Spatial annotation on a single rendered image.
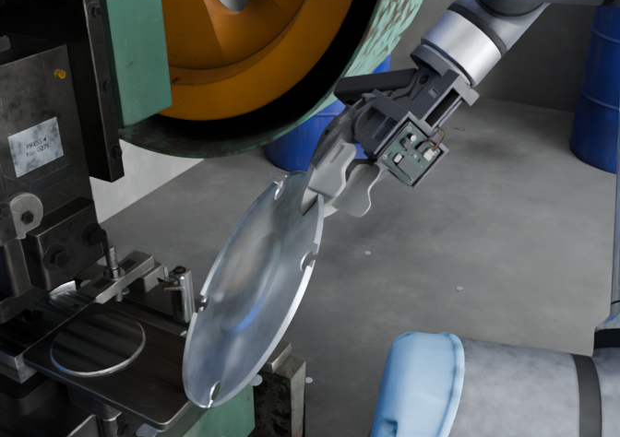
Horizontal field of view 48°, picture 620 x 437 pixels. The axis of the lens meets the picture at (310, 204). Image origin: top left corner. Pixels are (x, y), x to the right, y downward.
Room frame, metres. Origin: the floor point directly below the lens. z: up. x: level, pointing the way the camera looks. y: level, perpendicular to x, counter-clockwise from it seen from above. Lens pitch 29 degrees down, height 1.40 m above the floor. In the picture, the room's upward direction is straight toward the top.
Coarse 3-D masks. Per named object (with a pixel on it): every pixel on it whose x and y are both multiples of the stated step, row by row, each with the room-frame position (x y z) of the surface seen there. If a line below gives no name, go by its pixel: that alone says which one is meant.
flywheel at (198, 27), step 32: (192, 0) 1.09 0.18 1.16; (256, 0) 1.03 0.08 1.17; (288, 0) 1.00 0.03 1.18; (320, 0) 0.94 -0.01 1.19; (352, 0) 0.92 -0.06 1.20; (192, 32) 1.09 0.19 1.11; (224, 32) 1.06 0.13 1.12; (256, 32) 1.03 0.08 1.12; (288, 32) 0.96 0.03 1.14; (320, 32) 0.94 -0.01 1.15; (352, 32) 0.99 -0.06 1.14; (192, 64) 1.09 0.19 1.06; (224, 64) 1.06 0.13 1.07; (256, 64) 0.99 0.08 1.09; (288, 64) 0.96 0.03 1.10; (320, 64) 0.96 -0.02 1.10; (192, 96) 1.05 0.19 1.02; (224, 96) 1.02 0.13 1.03; (256, 96) 0.99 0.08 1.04
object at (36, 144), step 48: (0, 48) 0.78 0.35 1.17; (48, 48) 0.80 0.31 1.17; (0, 96) 0.72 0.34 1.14; (48, 96) 0.78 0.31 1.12; (0, 144) 0.71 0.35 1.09; (48, 144) 0.76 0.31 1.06; (48, 192) 0.75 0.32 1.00; (48, 240) 0.71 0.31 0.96; (96, 240) 0.75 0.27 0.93; (0, 288) 0.70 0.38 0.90; (48, 288) 0.70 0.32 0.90
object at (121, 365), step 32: (96, 320) 0.77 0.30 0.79; (128, 320) 0.77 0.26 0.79; (32, 352) 0.71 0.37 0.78; (64, 352) 0.71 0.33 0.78; (96, 352) 0.71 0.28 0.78; (128, 352) 0.71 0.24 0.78; (160, 352) 0.71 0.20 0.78; (96, 384) 0.65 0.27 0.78; (128, 384) 0.65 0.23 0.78; (160, 384) 0.65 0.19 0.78; (128, 416) 0.69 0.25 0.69; (160, 416) 0.60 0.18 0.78
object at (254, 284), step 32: (288, 192) 0.73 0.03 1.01; (256, 224) 0.75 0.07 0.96; (288, 224) 0.67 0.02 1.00; (320, 224) 0.60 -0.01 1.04; (224, 256) 0.77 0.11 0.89; (256, 256) 0.67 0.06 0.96; (288, 256) 0.62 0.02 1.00; (224, 288) 0.71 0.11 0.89; (256, 288) 0.62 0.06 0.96; (288, 288) 0.57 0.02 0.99; (192, 320) 0.71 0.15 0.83; (224, 320) 0.63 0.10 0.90; (256, 320) 0.58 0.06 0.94; (288, 320) 0.53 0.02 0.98; (192, 352) 0.66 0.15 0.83; (224, 352) 0.59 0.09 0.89; (256, 352) 0.54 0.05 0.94; (192, 384) 0.60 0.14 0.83; (224, 384) 0.54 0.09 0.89
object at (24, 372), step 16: (32, 304) 0.82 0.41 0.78; (48, 304) 0.82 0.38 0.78; (64, 304) 0.82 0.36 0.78; (80, 304) 0.82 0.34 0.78; (16, 320) 0.78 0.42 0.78; (32, 320) 0.80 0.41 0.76; (48, 320) 0.78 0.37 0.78; (64, 320) 0.78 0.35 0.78; (0, 336) 0.75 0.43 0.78; (16, 336) 0.75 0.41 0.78; (32, 336) 0.75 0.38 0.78; (0, 352) 0.72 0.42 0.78; (16, 352) 0.71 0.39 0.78; (0, 368) 0.72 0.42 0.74; (16, 368) 0.70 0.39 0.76
